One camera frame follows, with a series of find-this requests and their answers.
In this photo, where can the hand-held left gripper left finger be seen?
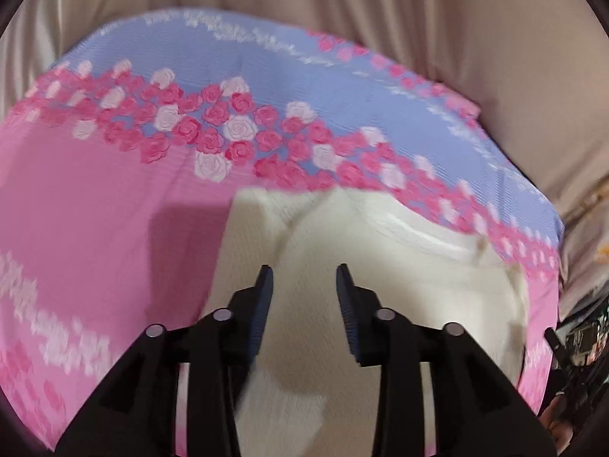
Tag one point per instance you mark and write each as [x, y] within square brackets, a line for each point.
[264, 302]

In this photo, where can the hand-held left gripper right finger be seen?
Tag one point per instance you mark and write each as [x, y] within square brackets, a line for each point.
[348, 312]

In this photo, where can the white knit garment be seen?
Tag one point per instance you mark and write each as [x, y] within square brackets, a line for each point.
[404, 266]

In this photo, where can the person's right hand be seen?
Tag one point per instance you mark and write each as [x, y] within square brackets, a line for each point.
[554, 416]

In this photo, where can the pink and blue floral blanket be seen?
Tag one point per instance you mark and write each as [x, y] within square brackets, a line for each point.
[95, 190]

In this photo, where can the beige curtain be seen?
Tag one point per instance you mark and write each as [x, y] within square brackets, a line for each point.
[428, 14]

